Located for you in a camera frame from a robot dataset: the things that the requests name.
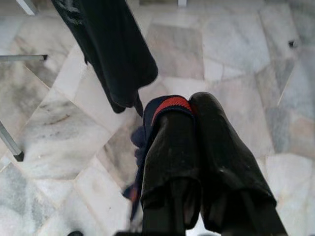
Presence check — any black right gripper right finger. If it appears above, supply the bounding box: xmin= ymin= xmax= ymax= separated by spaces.
xmin=189 ymin=91 xmax=289 ymax=236

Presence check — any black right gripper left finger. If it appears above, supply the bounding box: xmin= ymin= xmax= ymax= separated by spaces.
xmin=140 ymin=111 xmax=203 ymax=236

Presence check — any navy red-striped garment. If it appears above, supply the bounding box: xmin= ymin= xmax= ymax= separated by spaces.
xmin=122 ymin=94 xmax=198 ymax=222

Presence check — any black logo t-shirt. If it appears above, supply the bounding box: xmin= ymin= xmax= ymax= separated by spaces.
xmin=50 ymin=0 xmax=158 ymax=116

